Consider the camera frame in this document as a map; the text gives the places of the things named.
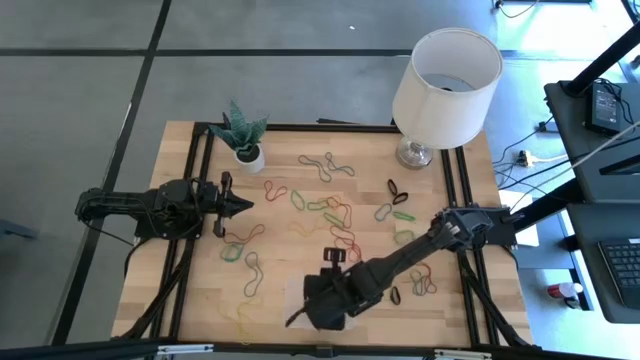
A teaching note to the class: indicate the black desk top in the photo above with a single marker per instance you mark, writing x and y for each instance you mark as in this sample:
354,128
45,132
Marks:
575,145

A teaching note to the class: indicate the white paper sheet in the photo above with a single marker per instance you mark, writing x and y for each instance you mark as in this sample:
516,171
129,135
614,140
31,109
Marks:
512,198

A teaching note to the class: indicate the white shade table lamp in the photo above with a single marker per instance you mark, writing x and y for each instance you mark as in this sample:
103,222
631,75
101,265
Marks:
440,115

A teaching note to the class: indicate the thin teal rubber band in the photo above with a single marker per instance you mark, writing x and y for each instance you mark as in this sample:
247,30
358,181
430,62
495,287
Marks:
336,167
260,272
316,169
415,285

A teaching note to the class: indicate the red and white bottle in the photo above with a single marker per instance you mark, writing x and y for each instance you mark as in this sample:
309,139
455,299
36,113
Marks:
562,290

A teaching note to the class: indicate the black desk foot beam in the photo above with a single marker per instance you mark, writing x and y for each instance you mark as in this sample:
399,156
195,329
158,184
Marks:
545,205

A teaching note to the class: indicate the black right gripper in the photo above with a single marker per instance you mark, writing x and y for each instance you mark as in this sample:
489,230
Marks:
335,295

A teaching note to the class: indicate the white power strip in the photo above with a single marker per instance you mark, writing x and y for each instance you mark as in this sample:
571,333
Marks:
525,158

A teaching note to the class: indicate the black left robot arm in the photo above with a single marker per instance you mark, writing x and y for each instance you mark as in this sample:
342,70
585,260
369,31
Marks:
125,205

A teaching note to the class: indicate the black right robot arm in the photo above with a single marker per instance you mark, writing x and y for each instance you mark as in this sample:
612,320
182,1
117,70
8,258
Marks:
415,250

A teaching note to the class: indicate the black desk with keyboard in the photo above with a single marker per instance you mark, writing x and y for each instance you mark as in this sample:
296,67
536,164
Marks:
585,235

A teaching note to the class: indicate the clear plastic bin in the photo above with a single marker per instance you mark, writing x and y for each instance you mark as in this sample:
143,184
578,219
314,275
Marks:
294,295

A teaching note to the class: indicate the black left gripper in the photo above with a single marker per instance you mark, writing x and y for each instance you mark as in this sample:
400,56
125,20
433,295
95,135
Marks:
217,202

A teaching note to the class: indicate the black power adapter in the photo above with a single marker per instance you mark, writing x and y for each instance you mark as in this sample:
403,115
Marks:
604,107

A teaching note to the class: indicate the blue rubber band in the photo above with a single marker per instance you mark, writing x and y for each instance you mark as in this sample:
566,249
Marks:
377,216

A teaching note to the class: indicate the green plant in white pot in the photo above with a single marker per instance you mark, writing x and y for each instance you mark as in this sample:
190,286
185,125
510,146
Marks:
248,160

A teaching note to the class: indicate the black aluminium frame rail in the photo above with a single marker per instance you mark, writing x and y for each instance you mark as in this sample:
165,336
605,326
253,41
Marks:
206,155
446,175
192,155
75,350
300,128
461,175

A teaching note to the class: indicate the silver metal bracket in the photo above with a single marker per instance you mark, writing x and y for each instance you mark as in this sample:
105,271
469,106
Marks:
185,349
462,354

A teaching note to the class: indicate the wide black rubber band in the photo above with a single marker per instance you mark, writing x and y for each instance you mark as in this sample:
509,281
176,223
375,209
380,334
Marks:
392,296
394,199
389,187

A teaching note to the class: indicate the black diagonal pole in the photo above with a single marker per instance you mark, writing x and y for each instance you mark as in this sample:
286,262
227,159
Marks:
605,60

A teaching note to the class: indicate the thin red rubber band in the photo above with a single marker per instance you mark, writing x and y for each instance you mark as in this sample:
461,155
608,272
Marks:
272,196
345,240
250,235
349,215
353,248
429,272

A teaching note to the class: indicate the wide green rubber band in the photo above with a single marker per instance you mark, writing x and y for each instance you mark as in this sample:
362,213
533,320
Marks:
333,220

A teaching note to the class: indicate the black keyboard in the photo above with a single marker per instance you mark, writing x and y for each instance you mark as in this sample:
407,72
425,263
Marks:
625,270

